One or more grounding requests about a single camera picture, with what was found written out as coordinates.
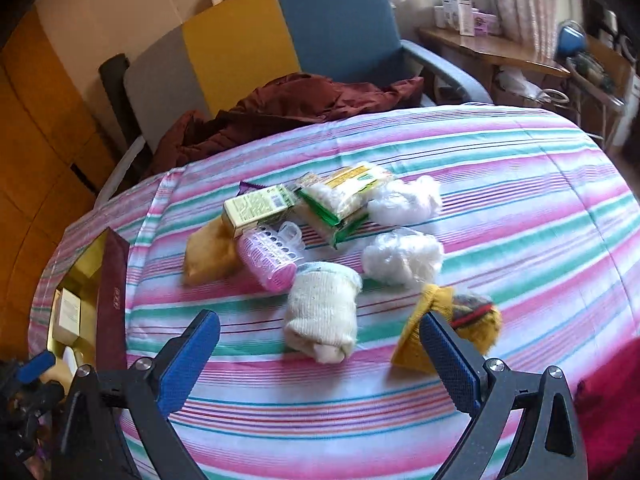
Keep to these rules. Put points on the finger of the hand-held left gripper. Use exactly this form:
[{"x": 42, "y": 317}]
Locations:
[
  {"x": 47, "y": 394},
  {"x": 36, "y": 366}
]

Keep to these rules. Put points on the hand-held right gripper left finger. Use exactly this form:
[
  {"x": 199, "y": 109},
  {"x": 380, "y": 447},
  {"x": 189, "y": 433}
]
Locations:
[{"x": 187, "y": 360}]

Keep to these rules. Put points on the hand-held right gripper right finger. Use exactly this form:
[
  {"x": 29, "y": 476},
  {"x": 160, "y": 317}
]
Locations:
[{"x": 450, "y": 360}]

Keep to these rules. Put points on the maroon gift box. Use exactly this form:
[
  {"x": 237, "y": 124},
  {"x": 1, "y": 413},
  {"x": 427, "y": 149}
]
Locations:
[{"x": 112, "y": 300}]

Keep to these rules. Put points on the yellow cloth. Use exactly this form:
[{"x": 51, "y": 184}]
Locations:
[{"x": 207, "y": 255}]

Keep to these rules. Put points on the white plastic bag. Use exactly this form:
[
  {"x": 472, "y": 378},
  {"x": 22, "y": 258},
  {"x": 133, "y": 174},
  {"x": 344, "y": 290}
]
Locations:
[
  {"x": 517, "y": 82},
  {"x": 405, "y": 200},
  {"x": 400, "y": 257}
]

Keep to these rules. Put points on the pink hair roller pack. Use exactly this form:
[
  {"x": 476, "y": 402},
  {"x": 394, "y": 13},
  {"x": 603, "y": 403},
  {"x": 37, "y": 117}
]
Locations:
[{"x": 265, "y": 260}]

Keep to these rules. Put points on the white sock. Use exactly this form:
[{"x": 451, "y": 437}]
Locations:
[{"x": 322, "y": 310}]

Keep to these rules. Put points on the green cardboard box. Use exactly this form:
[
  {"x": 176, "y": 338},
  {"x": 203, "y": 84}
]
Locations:
[{"x": 255, "y": 207}]

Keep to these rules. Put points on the cream small box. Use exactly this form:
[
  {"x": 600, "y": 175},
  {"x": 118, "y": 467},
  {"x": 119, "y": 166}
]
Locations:
[{"x": 65, "y": 317}]

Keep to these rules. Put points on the green-edged brown snack packet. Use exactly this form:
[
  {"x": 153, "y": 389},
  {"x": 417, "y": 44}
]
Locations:
[{"x": 345, "y": 230}]

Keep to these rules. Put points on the red quilt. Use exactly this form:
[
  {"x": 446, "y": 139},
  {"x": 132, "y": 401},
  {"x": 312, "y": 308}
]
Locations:
[{"x": 610, "y": 410}]

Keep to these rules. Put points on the striped pink green bedsheet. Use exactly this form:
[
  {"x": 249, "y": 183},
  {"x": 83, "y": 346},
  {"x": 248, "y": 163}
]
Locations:
[{"x": 500, "y": 185}]

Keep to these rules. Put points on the purple snack packet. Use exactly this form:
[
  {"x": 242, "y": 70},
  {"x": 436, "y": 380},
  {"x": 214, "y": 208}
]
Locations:
[{"x": 249, "y": 187}]

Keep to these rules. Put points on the puffed rice snack packet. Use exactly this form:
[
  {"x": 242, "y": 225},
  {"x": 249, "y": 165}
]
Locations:
[{"x": 345, "y": 185}]

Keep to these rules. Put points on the silver cracker packet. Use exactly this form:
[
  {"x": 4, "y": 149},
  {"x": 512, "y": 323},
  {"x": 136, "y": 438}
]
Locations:
[{"x": 308, "y": 181}]

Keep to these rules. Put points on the wooden wardrobe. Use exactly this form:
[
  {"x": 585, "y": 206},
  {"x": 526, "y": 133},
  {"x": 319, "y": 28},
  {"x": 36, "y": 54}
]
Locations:
[{"x": 40, "y": 110}]

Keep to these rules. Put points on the brown-red padded jacket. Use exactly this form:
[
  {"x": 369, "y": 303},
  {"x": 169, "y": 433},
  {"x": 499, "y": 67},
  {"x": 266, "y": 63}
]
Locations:
[{"x": 280, "y": 105}]

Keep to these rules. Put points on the wooden desk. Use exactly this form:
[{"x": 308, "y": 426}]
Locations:
[{"x": 500, "y": 52}]

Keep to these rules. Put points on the cluttered side shelf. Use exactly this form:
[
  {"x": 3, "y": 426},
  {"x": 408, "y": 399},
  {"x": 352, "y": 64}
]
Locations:
[{"x": 600, "y": 75}]

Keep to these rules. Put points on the purple carton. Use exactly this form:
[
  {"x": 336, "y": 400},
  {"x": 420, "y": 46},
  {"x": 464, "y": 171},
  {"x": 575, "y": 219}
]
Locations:
[{"x": 485, "y": 22}]

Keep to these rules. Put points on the small white carton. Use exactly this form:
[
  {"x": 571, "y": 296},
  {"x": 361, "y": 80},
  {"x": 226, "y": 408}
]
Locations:
[{"x": 442, "y": 15}]

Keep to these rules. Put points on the tall white carton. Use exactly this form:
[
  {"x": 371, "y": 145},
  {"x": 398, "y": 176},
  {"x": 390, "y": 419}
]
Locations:
[{"x": 462, "y": 12}]

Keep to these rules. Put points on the grey yellow blue sofa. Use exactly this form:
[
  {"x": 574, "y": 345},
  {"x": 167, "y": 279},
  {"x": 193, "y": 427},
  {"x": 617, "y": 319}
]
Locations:
[{"x": 330, "y": 25}]

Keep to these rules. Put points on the pink patterned curtain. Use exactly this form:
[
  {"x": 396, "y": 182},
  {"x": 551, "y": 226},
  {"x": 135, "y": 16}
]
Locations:
[{"x": 525, "y": 0}]

